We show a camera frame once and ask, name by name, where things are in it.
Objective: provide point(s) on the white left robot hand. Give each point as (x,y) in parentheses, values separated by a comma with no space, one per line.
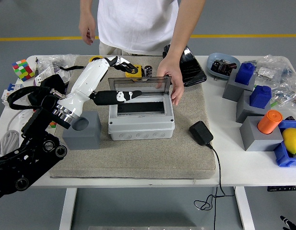
(87,76)

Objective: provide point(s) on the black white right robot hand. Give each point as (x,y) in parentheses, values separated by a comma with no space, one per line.
(288,224)

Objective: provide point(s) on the person's right hand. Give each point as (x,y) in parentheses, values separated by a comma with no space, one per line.
(86,27)

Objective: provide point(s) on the person's left hand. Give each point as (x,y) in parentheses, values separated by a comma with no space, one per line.
(173,72)

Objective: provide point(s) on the smoky transparent box lid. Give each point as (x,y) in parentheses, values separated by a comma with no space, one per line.
(147,83)

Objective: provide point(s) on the person's left forearm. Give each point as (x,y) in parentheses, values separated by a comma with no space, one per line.
(185,28)

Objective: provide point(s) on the person's right forearm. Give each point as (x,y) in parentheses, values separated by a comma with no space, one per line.
(87,8)

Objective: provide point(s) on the blue battery block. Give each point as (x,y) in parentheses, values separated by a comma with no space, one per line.
(260,95)
(245,73)

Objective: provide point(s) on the orange cylinder battery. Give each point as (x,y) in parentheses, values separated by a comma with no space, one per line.
(270,121)

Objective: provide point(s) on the black foot pedal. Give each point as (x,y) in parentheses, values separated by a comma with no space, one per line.
(195,72)

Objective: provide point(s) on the small black capacitor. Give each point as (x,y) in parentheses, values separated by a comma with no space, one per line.
(148,71)

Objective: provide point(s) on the black table control panel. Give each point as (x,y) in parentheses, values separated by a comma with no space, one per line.
(282,188)

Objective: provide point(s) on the black cloth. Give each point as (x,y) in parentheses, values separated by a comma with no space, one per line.
(51,82)

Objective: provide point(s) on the yellow tape measure round face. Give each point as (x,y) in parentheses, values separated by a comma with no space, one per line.
(132,74)

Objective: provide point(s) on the light blue bowl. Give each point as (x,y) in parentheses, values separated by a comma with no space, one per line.
(215,57)

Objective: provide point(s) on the white table leg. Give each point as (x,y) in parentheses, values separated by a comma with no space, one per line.
(67,208)
(245,208)

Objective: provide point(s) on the dark electronic parts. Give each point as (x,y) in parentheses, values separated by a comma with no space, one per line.
(222,67)

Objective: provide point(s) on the person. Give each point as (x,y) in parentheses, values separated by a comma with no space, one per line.
(138,24)

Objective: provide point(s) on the thin pen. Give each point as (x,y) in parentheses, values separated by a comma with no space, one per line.
(36,63)

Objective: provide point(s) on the colourful puzzle cube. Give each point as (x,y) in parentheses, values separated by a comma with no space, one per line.
(52,124)
(23,70)

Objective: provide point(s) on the grey holder block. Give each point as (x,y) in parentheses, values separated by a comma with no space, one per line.
(258,143)
(243,112)
(230,91)

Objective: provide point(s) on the grey block with round hole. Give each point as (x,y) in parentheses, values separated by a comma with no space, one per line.
(85,141)

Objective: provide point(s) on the blue plastic bin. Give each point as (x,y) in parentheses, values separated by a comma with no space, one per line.
(282,158)

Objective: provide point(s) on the black power adapter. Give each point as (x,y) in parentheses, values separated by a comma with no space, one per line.
(201,133)

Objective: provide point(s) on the white power strip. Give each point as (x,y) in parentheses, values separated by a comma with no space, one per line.
(23,119)

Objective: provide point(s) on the white circuit breaker blue lever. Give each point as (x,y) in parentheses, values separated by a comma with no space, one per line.
(6,95)

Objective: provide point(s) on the yellow lemon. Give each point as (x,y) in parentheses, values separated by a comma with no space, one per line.
(291,140)

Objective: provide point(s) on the clear bag of white parts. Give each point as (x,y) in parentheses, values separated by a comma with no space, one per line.
(265,72)

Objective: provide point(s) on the grey-brown mat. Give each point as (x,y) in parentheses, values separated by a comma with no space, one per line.
(138,158)

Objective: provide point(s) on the small green piece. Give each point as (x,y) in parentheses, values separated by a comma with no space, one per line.
(273,103)

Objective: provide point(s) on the small black item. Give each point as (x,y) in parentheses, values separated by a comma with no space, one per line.
(290,118)

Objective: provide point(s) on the clear bag of small parts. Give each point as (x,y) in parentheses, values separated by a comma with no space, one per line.
(285,83)

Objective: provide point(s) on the white rail module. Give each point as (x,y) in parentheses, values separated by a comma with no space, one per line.
(65,76)

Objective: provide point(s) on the grey electrical enclosure box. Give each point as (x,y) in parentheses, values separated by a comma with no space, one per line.
(140,124)

